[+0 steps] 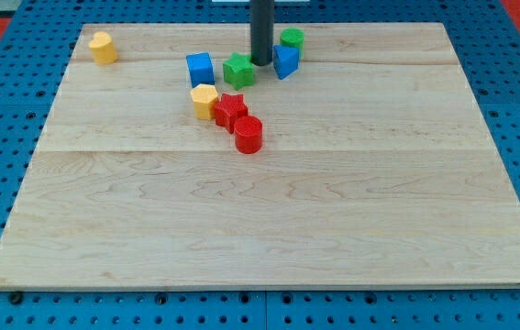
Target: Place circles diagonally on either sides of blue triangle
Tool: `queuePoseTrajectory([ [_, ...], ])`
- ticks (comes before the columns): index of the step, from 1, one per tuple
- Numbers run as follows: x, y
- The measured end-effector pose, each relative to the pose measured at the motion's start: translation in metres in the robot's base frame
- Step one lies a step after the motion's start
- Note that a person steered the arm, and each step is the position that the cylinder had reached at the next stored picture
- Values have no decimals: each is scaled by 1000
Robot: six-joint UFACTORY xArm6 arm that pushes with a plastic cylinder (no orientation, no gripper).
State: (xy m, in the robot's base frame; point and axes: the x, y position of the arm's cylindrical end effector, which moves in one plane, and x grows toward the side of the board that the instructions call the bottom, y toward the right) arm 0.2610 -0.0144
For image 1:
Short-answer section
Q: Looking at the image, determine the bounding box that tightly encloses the blue triangle block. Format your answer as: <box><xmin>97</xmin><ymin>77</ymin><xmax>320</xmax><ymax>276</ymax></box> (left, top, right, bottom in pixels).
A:
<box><xmin>273</xmin><ymin>45</ymin><xmax>300</xmax><ymax>80</ymax></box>

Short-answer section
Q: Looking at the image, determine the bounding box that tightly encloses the blue cube block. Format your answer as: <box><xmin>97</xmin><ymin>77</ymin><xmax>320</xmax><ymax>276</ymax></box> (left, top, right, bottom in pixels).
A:
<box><xmin>186</xmin><ymin>52</ymin><xmax>215</xmax><ymax>88</ymax></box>

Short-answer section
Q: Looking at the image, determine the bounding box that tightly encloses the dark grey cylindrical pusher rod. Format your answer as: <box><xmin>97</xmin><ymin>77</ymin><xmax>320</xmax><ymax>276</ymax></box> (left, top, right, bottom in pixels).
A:
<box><xmin>250</xmin><ymin>0</ymin><xmax>274</xmax><ymax>66</ymax></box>

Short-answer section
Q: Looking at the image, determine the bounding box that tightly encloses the red cylinder block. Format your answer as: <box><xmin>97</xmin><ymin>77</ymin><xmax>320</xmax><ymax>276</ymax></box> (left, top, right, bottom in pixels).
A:
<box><xmin>234</xmin><ymin>115</ymin><xmax>263</xmax><ymax>154</ymax></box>

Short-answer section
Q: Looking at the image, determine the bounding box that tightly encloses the red star block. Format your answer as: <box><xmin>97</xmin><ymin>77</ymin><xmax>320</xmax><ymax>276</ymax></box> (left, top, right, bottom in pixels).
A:
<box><xmin>214</xmin><ymin>93</ymin><xmax>249</xmax><ymax>134</ymax></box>

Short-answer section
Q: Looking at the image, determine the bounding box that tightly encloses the yellow heart block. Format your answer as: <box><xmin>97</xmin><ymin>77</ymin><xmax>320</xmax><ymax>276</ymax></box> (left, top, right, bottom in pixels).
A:
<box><xmin>88</xmin><ymin>31</ymin><xmax>118</xmax><ymax>65</ymax></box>

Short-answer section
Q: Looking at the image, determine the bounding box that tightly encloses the green star block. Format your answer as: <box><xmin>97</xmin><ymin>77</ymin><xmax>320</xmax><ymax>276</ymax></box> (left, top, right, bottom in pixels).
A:
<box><xmin>223</xmin><ymin>52</ymin><xmax>255</xmax><ymax>90</ymax></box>

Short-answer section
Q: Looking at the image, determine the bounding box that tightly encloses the green cylinder block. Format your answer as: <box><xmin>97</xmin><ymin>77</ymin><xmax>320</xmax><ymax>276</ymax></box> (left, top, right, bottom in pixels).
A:
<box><xmin>280</xmin><ymin>27</ymin><xmax>304</xmax><ymax>58</ymax></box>

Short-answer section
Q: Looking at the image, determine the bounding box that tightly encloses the light wooden board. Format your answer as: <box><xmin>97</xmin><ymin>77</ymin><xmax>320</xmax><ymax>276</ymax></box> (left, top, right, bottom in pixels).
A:
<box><xmin>0</xmin><ymin>23</ymin><xmax>520</xmax><ymax>292</ymax></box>

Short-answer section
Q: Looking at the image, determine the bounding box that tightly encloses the yellow hexagon block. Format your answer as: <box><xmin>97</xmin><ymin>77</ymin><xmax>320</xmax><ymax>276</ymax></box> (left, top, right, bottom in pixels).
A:
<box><xmin>190</xmin><ymin>83</ymin><xmax>219</xmax><ymax>120</ymax></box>

